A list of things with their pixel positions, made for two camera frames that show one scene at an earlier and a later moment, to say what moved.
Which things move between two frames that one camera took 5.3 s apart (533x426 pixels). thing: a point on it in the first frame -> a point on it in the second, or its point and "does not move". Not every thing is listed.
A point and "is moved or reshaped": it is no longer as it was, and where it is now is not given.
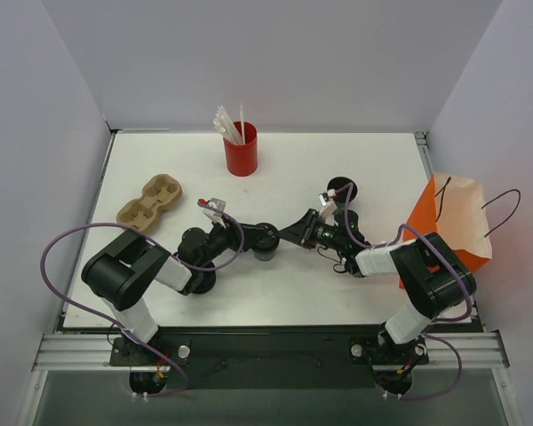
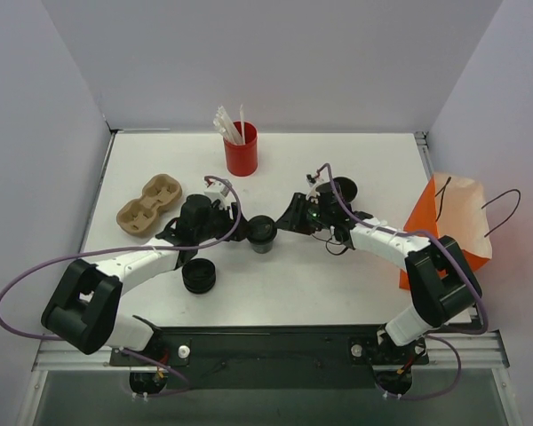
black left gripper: x=242 y=235 -> x=233 y=220
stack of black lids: x=203 y=280 does not move
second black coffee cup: x=341 y=181 does not move
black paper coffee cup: x=265 y=256 is moved or reshaped
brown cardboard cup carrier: x=158 y=193 does not move
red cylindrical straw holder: x=242 y=159 does not move
